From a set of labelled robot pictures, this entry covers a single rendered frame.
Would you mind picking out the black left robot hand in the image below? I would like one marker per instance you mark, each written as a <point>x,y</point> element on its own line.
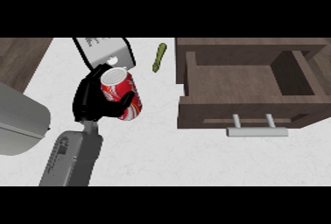
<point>87,99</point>

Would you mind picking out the red soda can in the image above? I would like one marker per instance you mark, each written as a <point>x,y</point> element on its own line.
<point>123,84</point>

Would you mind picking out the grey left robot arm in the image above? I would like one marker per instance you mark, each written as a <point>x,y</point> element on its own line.
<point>73,157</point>

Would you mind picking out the brown wooden drawer front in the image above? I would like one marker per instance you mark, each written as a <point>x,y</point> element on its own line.
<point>203,112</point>

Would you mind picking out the brown wooden drawer box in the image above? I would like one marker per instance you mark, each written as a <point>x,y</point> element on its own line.
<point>228,81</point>

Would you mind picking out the silver flat appliance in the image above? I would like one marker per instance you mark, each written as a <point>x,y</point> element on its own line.
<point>105,49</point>

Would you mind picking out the pale grey rounded appliance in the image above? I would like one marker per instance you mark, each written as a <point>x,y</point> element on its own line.
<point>19,122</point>

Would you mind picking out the brown wooden panel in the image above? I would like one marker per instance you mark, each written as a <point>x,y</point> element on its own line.
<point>19,58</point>

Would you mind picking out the green bean pod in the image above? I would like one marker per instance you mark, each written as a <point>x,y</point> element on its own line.
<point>160,58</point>

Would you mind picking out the brown wooden cabinet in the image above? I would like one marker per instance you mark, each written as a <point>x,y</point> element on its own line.
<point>241,46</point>

